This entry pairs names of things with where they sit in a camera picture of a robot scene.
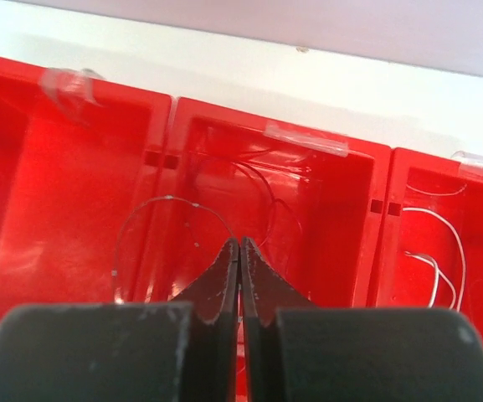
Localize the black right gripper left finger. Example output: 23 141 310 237
0 239 239 401

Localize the red cable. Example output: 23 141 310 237
113 161 305 305

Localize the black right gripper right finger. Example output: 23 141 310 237
239 238 483 401

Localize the red three-compartment bin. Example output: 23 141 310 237
0 49 483 369

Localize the white cable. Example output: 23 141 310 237
402 182 468 313

